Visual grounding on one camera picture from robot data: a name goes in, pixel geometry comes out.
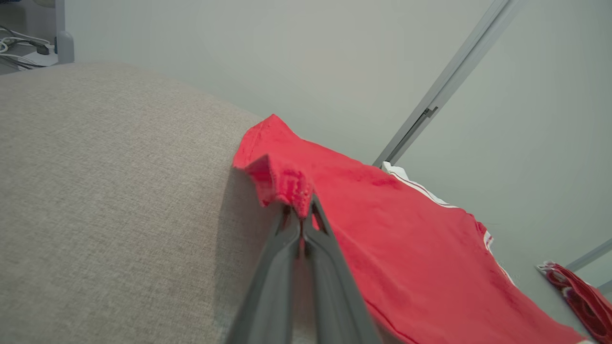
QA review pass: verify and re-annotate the grey partition post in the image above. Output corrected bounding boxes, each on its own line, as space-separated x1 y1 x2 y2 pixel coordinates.
566 238 612 294

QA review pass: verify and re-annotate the grey partition post single foot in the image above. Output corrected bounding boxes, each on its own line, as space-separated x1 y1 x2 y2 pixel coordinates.
54 0 75 65

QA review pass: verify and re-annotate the white power adapter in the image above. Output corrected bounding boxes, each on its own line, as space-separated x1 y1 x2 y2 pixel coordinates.
22 50 59 67

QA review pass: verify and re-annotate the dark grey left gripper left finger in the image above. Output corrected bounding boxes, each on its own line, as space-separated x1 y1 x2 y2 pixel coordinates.
225 205 303 344

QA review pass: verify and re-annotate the red basketball jersey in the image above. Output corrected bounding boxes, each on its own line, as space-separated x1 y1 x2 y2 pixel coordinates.
232 114 593 344

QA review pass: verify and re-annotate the grey partition post double foot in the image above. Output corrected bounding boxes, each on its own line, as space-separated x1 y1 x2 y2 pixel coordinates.
373 0 524 169

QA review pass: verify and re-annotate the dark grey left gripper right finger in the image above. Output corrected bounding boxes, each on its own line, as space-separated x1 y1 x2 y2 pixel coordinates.
303 193 383 344

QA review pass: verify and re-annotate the grey fabric sofa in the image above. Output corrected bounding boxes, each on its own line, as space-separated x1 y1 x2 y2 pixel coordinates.
0 61 612 344

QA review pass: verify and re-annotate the red shorts white trim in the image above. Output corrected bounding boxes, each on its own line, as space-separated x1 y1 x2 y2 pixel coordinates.
535 261 612 344

